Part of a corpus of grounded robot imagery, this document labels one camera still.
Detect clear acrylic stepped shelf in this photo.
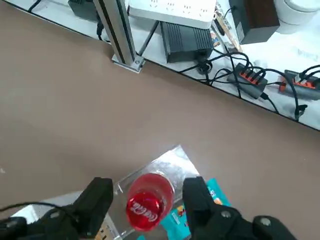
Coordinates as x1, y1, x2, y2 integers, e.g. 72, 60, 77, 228
99, 144, 201, 240

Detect black orange USB hub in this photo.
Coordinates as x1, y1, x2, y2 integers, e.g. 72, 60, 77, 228
277, 69, 320, 101
226, 62, 269, 99

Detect black ribbed power adapter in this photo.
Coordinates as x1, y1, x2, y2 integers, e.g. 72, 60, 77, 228
159, 21, 215, 64

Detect red Coca-Cola bottle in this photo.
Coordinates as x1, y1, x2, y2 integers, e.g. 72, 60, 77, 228
125, 172, 175, 232

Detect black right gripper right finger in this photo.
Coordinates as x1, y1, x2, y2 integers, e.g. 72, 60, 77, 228
182, 176, 298, 240

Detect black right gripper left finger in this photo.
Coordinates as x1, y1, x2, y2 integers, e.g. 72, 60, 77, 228
0, 176, 113, 240

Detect dark brown box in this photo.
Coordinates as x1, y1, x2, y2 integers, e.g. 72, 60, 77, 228
228, 0, 281, 45

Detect white round container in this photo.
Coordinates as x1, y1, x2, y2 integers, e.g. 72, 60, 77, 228
273, 0, 320, 35

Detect white power strip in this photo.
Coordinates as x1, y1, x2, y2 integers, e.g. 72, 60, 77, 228
128, 0, 217, 30

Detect teal cartoon snack packet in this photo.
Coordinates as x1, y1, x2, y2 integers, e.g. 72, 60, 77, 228
159, 177, 232, 237

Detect aluminium post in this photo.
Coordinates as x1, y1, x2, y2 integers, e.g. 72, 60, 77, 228
93, 0, 146, 73

